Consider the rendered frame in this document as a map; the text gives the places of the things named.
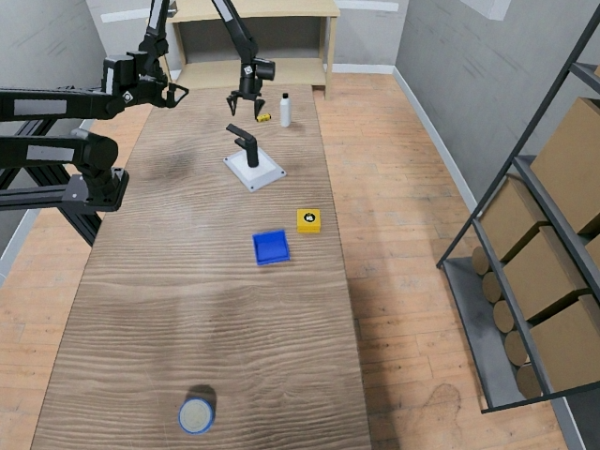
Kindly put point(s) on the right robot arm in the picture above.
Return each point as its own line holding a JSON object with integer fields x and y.
{"x": 96, "y": 152}

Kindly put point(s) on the white bottle with black cap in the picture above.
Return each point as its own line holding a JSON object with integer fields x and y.
{"x": 285, "y": 110}

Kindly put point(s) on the blue square bin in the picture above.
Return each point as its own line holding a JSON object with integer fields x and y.
{"x": 270, "y": 247}

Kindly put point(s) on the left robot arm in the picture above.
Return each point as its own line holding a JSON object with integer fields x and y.
{"x": 155, "y": 42}

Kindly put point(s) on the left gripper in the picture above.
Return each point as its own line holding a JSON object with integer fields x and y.
{"x": 246, "y": 90}

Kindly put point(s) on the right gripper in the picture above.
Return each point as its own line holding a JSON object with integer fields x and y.
{"x": 159, "y": 101}

